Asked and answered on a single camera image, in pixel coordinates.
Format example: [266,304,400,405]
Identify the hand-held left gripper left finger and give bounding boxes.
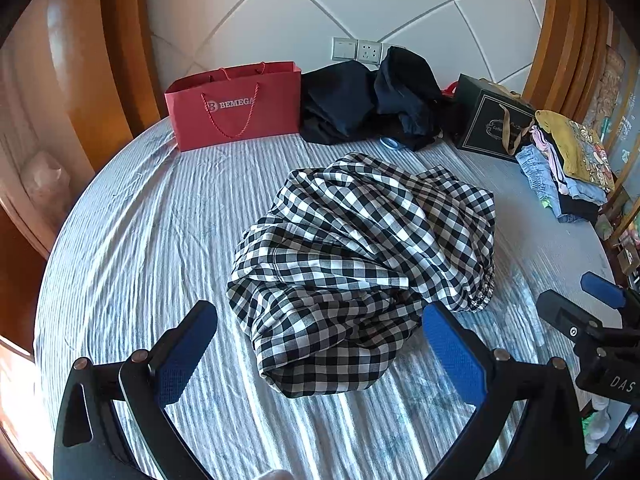
[52,300,218,480]

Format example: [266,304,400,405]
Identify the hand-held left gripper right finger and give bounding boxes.
[422,302,586,480]

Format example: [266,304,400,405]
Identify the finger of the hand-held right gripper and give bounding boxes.
[536,289,624,347]
[581,271,640,329]

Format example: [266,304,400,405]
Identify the black white checkered pants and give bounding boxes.
[227,152,497,401]

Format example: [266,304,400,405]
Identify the black folded garment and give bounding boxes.
[556,191,601,223]

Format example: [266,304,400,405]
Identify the light blue striped bed sheet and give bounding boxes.
[32,119,623,480]

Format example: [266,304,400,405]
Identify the light blue denim garment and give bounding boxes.
[515,144,563,217]

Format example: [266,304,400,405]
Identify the yellow printed shirt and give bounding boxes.
[535,110,616,193]

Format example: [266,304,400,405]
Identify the pink folded garment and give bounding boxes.
[531,127,571,196]

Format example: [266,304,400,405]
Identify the black gift bag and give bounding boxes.
[455,74,540,163]

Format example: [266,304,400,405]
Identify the red paper shopping bag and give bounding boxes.
[165,61,302,153]

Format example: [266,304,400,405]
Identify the white padded headboard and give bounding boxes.
[145,0,551,95]

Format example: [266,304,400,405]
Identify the wooden headboard frame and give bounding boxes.
[99,0,162,122]
[521,0,615,112]

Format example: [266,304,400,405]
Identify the white wall socket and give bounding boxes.
[356,39,384,65]

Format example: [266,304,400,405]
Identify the white wall switch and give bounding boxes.
[331,36,360,61]

